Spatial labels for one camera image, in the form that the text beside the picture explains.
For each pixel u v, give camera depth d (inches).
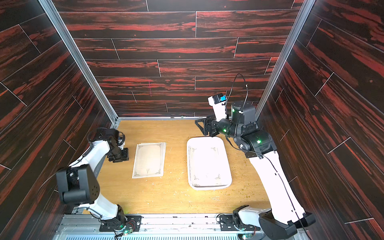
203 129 21.5
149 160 37.9
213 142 38.6
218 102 19.2
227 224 28.6
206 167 34.2
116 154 29.6
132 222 28.9
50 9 26.2
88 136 37.6
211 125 19.6
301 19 27.3
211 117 20.0
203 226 29.0
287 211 14.4
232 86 39.7
